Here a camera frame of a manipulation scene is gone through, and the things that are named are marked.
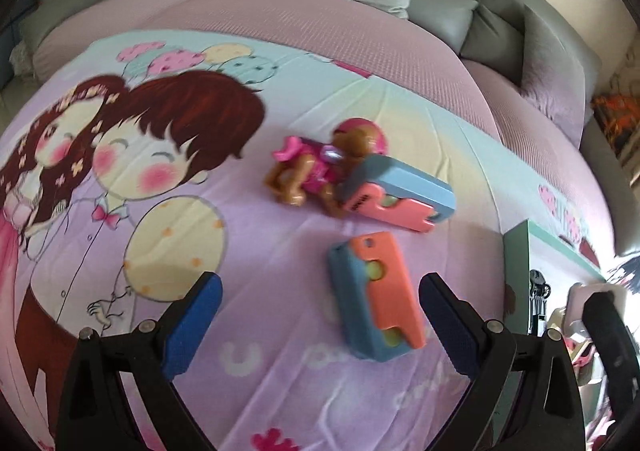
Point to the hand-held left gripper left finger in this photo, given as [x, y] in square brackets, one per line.
[195, 326]

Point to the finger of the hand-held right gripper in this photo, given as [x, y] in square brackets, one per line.
[612, 341]

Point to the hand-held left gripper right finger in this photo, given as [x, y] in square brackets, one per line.
[450, 326]

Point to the white hair claw clip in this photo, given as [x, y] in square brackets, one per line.
[562, 326]

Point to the blue and orange toy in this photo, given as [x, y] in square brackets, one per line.
[390, 291]

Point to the green box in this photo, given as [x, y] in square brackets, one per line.
[517, 271]

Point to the printed blanket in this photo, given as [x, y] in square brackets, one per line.
[200, 231]

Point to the blue and pink toy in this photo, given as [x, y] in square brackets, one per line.
[415, 186]

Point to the brown toy dog pink outfit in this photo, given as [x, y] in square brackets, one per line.
[310, 171]

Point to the orange printed object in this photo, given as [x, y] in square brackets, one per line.
[617, 121]

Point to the grey purple cushion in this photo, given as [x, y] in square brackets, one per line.
[555, 71]

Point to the pink bed cover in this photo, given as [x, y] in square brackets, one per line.
[325, 16]

